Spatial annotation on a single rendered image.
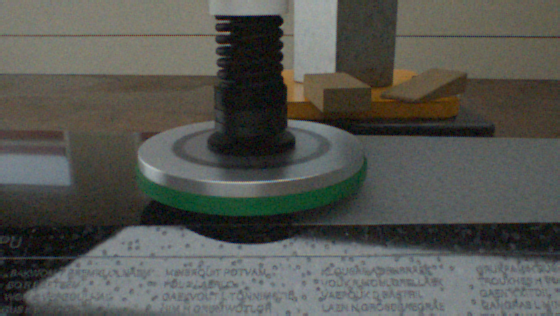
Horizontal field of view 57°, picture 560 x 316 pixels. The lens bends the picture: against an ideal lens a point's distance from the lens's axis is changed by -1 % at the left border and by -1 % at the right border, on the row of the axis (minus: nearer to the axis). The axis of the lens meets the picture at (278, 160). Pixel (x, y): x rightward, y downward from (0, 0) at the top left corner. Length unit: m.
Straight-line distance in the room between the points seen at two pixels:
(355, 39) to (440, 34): 5.35
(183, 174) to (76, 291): 0.13
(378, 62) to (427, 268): 0.96
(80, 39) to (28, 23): 0.71
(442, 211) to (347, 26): 0.86
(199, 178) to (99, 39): 6.77
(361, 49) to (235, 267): 0.96
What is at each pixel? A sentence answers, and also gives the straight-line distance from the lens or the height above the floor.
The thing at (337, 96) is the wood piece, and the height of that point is 0.81.
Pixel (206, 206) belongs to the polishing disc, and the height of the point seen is 0.86.
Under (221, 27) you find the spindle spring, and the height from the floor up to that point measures 0.99.
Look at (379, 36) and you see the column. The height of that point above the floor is 0.91.
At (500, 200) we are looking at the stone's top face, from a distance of 0.53.
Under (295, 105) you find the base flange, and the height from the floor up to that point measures 0.77.
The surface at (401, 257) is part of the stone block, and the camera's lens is 0.45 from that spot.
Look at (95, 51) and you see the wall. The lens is 7.20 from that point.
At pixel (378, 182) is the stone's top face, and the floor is 0.83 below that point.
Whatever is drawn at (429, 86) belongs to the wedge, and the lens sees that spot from 1.25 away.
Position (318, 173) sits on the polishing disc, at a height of 0.88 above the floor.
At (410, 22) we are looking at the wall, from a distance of 6.57.
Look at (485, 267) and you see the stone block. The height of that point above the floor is 0.80.
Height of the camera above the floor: 1.02
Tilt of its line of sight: 18 degrees down
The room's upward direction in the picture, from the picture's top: straight up
